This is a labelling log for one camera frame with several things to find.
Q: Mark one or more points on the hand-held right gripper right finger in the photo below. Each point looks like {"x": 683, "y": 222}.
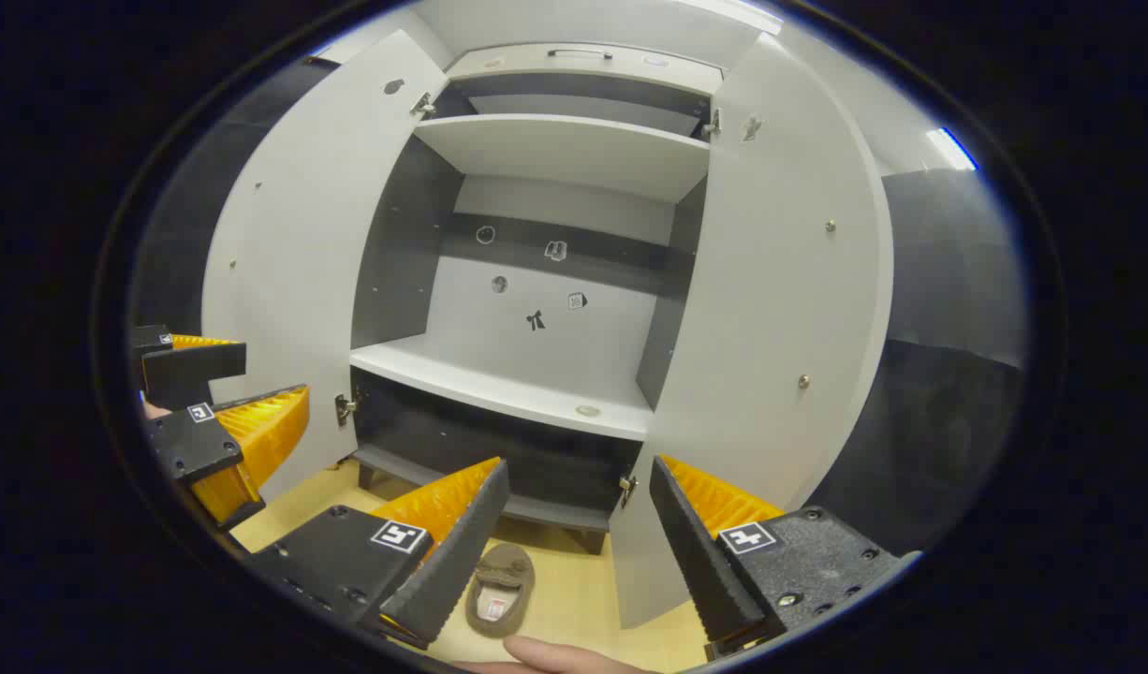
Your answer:
{"x": 700, "y": 562}

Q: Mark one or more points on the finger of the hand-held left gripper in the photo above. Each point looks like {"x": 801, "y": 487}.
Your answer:
{"x": 190, "y": 370}
{"x": 185, "y": 445}

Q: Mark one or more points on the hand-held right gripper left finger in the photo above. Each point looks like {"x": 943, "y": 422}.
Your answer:
{"x": 462, "y": 552}

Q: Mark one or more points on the brown fuzzy shoe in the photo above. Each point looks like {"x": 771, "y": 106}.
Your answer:
{"x": 499, "y": 599}

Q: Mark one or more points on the white shoe cabinet door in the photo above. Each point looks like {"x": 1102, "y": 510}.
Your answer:
{"x": 302, "y": 262}
{"x": 771, "y": 309}

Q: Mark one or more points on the white grey shoe cabinet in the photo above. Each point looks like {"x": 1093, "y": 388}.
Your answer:
{"x": 537, "y": 374}

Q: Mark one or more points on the ceiling light panel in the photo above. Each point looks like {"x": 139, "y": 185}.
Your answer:
{"x": 951, "y": 148}
{"x": 733, "y": 14}

